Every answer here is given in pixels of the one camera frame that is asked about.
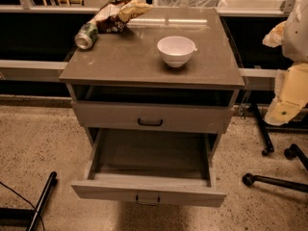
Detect drawer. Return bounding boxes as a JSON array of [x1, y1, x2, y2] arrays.
[[71, 101, 234, 134], [71, 129, 225, 207]]

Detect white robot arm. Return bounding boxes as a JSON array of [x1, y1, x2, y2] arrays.
[[262, 0, 308, 126]]

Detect grey drawer cabinet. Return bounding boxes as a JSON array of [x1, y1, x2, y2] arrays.
[[61, 8, 244, 149]]

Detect white bowl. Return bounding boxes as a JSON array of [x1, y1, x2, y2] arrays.
[[157, 36, 196, 68]]

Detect green soda can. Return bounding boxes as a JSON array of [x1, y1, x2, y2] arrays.
[[74, 22, 98, 50]]

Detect crumpled chip bag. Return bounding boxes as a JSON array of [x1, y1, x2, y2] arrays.
[[90, 0, 153, 34]]

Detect black chair leg base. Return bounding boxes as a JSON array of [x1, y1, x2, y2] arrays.
[[242, 103, 308, 194]]

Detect black stand leg left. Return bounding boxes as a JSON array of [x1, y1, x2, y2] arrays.
[[0, 171, 58, 231]]

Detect wire mesh basket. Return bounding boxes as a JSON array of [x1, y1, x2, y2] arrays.
[[154, 0, 227, 8]]

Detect black cable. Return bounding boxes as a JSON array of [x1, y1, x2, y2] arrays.
[[0, 180, 46, 231]]

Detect metal railing frame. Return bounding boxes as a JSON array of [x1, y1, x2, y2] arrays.
[[0, 0, 301, 82]]

